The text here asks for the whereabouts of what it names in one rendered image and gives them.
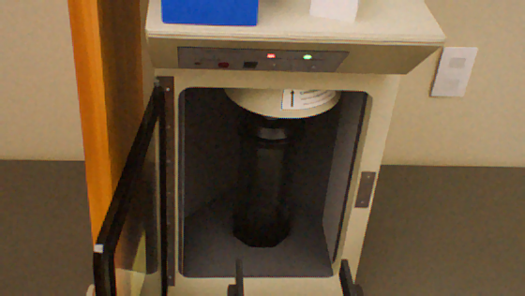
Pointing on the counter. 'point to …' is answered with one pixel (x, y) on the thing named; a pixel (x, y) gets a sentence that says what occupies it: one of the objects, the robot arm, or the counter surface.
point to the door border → (124, 204)
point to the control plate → (210, 58)
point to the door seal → (132, 196)
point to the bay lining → (201, 184)
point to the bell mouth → (284, 101)
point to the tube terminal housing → (352, 234)
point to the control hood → (312, 35)
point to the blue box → (210, 12)
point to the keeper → (365, 189)
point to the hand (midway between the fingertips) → (292, 273)
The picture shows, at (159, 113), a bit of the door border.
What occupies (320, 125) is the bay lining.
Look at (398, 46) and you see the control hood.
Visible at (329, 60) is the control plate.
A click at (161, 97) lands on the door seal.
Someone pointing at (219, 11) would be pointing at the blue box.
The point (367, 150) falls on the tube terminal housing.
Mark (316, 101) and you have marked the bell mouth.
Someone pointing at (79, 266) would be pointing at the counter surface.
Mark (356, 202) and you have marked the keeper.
